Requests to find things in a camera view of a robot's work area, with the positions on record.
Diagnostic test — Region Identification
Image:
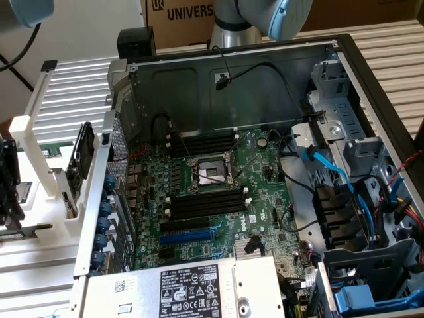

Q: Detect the black graphics card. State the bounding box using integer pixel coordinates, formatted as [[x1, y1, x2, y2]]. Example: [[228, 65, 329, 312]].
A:
[[61, 121, 97, 216]]

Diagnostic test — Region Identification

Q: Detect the short light blue flat wire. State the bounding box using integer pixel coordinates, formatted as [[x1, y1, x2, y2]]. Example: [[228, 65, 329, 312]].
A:
[[389, 177, 405, 209]]

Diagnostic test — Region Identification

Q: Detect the red and black twisted wire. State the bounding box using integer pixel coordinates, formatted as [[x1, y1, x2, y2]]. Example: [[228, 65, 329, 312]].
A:
[[386, 155, 424, 188]]

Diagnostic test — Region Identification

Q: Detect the silver finned heatsink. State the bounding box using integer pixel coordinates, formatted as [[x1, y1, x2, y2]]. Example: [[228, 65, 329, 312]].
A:
[[233, 237, 263, 256]]

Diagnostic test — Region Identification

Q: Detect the silver socket locking lever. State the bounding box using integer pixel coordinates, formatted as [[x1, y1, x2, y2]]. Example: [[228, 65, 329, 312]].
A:
[[170, 123, 196, 166], [231, 155, 258, 182]]

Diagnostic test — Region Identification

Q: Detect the long blue SATA wire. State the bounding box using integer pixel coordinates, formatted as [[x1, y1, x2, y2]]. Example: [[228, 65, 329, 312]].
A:
[[303, 145, 380, 248]]

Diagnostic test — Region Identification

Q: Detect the blue expansion slot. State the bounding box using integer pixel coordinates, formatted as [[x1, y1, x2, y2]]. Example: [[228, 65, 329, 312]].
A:
[[158, 227, 215, 246]]

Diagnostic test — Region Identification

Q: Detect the plain brown cardboard box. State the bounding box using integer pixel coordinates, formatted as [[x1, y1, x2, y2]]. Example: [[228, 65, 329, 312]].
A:
[[258, 0, 424, 42]]

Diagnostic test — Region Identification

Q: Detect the long black expansion slot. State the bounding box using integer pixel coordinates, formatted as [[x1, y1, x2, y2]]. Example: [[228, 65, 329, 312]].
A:
[[160, 217, 213, 235]]

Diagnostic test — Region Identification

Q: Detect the white parts rack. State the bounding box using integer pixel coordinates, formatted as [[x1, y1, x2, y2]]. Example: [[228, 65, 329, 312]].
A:
[[0, 59, 112, 252]]

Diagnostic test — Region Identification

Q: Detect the open grey PC case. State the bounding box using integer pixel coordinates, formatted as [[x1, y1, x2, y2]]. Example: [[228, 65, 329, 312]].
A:
[[71, 32, 424, 318]]

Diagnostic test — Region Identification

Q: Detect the blue plastic drive tray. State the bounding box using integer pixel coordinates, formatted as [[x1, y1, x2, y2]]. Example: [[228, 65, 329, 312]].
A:
[[333, 284, 424, 315]]

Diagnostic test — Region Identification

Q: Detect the silver metal disk bay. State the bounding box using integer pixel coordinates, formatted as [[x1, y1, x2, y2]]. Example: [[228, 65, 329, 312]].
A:
[[307, 59, 385, 180]]

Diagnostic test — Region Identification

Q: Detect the red and yellow wire bundle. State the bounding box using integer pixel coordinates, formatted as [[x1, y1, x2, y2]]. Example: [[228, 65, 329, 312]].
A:
[[396, 197, 424, 239]]

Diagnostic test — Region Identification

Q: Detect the silver power supply with label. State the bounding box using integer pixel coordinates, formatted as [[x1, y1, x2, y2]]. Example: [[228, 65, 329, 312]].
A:
[[79, 256, 286, 318]]

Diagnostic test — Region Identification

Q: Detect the green Dell motherboard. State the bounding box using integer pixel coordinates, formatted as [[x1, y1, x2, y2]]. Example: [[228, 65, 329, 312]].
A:
[[125, 127, 319, 299]]

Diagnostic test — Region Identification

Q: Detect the thin black wire loop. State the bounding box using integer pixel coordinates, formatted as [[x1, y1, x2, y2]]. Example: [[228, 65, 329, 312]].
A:
[[150, 112, 175, 146]]

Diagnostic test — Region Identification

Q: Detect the black camera cable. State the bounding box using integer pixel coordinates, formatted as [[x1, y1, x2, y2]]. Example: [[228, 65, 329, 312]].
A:
[[0, 22, 42, 72]]

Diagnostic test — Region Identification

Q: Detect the cardboard box with UR print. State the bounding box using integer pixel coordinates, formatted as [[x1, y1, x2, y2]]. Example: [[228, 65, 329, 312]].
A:
[[140, 0, 216, 50]]

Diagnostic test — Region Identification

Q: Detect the black box device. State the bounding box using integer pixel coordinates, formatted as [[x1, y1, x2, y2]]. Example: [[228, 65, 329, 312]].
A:
[[117, 27, 157, 60]]

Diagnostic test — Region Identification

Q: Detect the black wire with connector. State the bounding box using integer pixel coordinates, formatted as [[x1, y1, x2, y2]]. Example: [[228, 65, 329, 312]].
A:
[[211, 44, 327, 120]]

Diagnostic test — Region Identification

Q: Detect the thick black wire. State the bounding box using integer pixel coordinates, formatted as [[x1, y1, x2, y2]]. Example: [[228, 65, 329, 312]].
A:
[[277, 131, 321, 199]]

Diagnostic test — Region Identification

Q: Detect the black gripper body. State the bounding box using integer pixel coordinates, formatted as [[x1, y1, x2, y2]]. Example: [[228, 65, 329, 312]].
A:
[[0, 134, 21, 199]]

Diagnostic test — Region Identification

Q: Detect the grey plastic disk bay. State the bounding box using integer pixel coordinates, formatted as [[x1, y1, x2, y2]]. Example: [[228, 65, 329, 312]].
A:
[[319, 238, 421, 318]]

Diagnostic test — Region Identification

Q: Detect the CPU socket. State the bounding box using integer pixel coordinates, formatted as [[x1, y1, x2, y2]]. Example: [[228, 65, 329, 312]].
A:
[[187, 150, 241, 196]]

